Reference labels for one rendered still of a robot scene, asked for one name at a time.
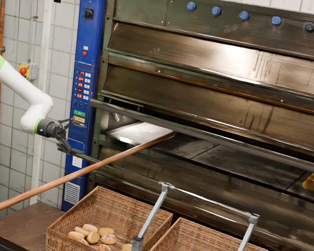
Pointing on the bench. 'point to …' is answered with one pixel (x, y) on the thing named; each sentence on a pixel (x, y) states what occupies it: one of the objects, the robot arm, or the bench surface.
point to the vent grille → (72, 192)
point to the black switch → (88, 13)
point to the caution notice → (77, 162)
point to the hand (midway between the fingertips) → (81, 140)
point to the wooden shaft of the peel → (75, 175)
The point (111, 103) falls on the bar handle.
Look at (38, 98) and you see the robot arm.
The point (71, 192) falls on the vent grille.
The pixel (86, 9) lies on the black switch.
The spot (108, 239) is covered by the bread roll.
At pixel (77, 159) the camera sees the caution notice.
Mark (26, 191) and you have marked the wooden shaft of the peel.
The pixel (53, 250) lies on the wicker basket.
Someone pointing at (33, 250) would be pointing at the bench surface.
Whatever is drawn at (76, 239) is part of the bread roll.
